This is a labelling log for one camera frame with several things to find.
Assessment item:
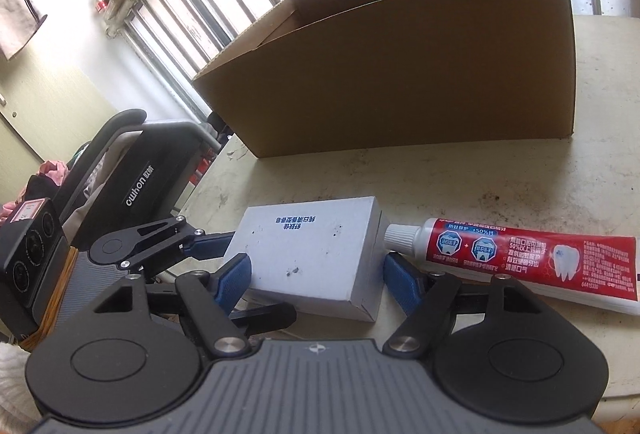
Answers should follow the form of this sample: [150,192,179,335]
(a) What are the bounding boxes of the white cardboard box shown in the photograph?
[222,196,388,323]

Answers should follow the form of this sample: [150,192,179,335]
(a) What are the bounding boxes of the red toothpaste tube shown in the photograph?
[384,217,639,316]

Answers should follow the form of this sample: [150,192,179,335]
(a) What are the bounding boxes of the white sweater forearm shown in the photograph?
[0,342,41,433]

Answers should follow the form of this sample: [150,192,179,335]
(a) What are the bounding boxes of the brown cardboard box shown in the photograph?
[193,0,576,158]

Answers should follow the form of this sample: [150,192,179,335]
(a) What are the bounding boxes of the hanging beige clothes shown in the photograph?
[0,0,47,61]

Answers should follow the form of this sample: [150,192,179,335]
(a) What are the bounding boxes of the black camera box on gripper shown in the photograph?
[1,198,68,341]

